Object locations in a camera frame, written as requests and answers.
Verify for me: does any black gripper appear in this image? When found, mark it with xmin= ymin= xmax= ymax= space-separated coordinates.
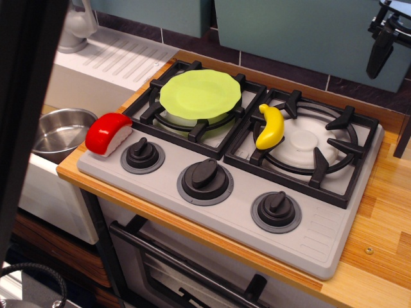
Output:
xmin=366 ymin=1 xmax=410 ymax=80

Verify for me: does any black oven door handle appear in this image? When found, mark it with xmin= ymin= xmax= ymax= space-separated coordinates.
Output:
xmin=109 ymin=221 xmax=267 ymax=307

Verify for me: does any grey toy faucet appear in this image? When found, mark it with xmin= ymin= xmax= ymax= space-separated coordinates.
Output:
xmin=57 ymin=0 xmax=98 ymax=54

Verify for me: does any stainless steel pot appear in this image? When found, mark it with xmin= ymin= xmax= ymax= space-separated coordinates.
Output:
xmin=32 ymin=108 xmax=98 ymax=164

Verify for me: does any black left stove knob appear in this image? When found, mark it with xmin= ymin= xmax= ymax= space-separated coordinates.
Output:
xmin=120 ymin=137 xmax=166 ymax=175

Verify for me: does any grey toy stove top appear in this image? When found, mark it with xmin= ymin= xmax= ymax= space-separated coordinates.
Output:
xmin=76 ymin=60 xmax=385 ymax=281

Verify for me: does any black left burner grate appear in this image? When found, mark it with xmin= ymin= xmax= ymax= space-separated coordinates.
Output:
xmin=124 ymin=60 xmax=267 ymax=159

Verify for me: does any green plastic plate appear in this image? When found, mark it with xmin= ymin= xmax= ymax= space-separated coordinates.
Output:
xmin=159 ymin=69 xmax=241 ymax=120

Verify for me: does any black middle stove knob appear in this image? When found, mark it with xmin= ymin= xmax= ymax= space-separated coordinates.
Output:
xmin=177 ymin=158 xmax=234 ymax=207

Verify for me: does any black right burner grate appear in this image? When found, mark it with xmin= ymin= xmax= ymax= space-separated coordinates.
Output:
xmin=224 ymin=89 xmax=379 ymax=209

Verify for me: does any black right stove knob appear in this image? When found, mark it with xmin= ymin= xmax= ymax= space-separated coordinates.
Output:
xmin=250 ymin=191 xmax=302 ymax=234

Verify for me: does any silver screw in counter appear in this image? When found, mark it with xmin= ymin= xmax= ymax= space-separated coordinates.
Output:
xmin=365 ymin=247 xmax=374 ymax=255

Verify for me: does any toy oven door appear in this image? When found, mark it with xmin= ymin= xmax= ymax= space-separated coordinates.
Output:
xmin=107 ymin=215 xmax=322 ymax=307

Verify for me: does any black stove knob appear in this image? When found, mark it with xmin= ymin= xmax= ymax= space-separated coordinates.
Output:
xmin=120 ymin=137 xmax=166 ymax=175
xmin=177 ymin=158 xmax=234 ymax=207
xmin=250 ymin=191 xmax=302 ymax=234

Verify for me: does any yellow toy banana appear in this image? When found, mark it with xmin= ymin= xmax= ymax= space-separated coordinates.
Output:
xmin=256 ymin=104 xmax=284 ymax=150

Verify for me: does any black burner grate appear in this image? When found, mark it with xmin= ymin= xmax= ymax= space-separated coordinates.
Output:
xmin=124 ymin=60 xmax=267 ymax=159
xmin=224 ymin=89 xmax=379 ymax=209

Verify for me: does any black braided cable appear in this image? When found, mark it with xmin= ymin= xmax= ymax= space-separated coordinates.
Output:
xmin=0 ymin=262 xmax=68 ymax=308

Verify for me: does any red white toy sushi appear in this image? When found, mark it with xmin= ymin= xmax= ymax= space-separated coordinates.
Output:
xmin=85 ymin=113 xmax=132 ymax=157

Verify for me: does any dark post at right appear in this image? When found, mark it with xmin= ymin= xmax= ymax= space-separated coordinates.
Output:
xmin=393 ymin=114 xmax=410 ymax=158

